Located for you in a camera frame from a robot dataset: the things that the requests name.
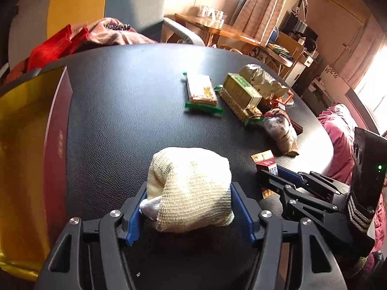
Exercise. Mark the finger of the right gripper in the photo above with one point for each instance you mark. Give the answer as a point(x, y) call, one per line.
point(313, 183)
point(332, 224)

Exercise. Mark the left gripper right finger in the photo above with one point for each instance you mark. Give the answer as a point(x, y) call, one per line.
point(311, 264)

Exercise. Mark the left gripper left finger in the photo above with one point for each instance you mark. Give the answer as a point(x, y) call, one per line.
point(88, 254)

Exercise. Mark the small red candy packet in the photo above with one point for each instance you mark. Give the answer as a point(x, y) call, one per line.
point(265, 161)

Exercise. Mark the clear bag with red top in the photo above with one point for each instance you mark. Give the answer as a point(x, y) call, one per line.
point(278, 126)

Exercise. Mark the orange plastic rack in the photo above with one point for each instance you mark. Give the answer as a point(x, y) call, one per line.
point(284, 101)

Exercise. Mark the cream knitted cloth bundle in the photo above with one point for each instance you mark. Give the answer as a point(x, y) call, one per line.
point(186, 189)

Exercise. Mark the green cracker pack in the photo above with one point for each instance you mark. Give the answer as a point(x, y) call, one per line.
point(248, 117)
point(201, 94)

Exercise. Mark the wooden shelf with clutter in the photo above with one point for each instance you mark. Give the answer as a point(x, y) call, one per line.
point(288, 55)

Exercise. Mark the pink bedding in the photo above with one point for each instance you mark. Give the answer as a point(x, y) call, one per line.
point(340, 126)

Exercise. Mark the green tea box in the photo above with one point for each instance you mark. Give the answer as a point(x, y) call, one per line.
point(241, 91)

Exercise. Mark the olive foil snack bag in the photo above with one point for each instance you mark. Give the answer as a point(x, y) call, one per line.
point(263, 82)

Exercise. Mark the red and gold box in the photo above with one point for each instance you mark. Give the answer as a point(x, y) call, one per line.
point(34, 119)

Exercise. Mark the pink curtain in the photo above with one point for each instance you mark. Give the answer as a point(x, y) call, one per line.
point(258, 18)

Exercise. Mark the glass jars on table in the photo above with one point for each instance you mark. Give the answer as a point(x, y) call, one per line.
point(213, 16)

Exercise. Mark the wooden side table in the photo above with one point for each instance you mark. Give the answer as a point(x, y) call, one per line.
point(213, 30)

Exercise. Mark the red cloth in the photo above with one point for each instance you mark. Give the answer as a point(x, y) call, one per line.
point(63, 43)

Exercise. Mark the pink cloth pile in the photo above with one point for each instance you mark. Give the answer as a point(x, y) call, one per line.
point(109, 32)

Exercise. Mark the blue grey chair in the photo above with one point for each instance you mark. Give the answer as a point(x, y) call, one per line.
point(147, 18)

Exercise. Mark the yellow cushion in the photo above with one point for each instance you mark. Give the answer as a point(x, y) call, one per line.
point(64, 12)

